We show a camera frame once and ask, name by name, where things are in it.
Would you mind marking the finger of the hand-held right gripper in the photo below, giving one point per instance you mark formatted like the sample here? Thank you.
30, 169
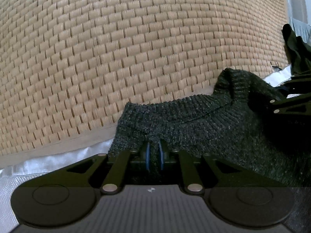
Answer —
291, 103
298, 87

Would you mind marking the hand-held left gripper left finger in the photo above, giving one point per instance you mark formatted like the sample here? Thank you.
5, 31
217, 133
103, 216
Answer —
147, 156

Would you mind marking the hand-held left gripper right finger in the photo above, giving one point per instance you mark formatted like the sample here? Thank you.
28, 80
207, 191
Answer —
161, 156

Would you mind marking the black thin garment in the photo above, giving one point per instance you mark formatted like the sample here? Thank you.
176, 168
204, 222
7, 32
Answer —
298, 51

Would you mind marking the dark sweater with squirrel embroidery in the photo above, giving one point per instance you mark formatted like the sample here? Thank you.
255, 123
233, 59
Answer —
206, 131

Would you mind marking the grey cloth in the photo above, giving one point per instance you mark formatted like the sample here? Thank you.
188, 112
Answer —
301, 26

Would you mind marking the grey woven bed mat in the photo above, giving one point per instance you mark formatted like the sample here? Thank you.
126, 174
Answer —
7, 199

